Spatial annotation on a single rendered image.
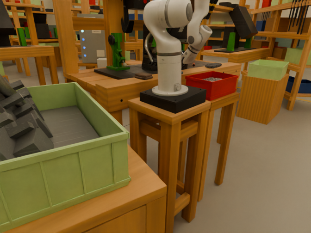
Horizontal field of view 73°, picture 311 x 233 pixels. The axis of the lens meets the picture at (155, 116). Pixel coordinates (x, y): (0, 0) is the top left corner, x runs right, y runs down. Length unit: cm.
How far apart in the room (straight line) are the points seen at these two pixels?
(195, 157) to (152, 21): 76
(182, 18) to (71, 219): 83
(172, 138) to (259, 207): 106
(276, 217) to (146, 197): 134
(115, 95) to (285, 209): 147
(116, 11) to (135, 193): 155
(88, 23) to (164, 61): 100
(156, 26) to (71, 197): 79
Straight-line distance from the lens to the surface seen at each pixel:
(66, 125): 90
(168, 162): 105
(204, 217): 166
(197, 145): 121
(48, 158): 51
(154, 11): 103
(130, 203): 60
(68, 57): 173
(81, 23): 186
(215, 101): 134
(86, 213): 58
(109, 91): 120
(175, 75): 104
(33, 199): 57
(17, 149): 65
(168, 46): 101
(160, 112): 97
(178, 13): 98
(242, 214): 175
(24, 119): 74
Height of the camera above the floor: 121
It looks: 23 degrees down
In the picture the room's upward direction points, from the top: 1 degrees clockwise
